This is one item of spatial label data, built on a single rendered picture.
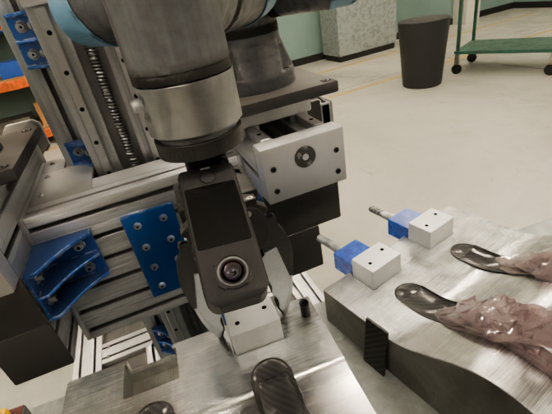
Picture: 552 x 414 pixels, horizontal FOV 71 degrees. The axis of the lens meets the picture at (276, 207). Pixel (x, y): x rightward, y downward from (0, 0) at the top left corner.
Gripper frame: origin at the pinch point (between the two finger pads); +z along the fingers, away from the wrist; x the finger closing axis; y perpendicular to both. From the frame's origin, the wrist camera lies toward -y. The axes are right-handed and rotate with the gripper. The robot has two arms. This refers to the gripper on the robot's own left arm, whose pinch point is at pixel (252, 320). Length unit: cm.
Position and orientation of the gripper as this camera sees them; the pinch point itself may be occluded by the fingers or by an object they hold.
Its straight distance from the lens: 41.3
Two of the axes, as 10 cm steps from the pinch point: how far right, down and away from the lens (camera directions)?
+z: 1.6, 8.5, 5.1
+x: -9.4, 2.9, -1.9
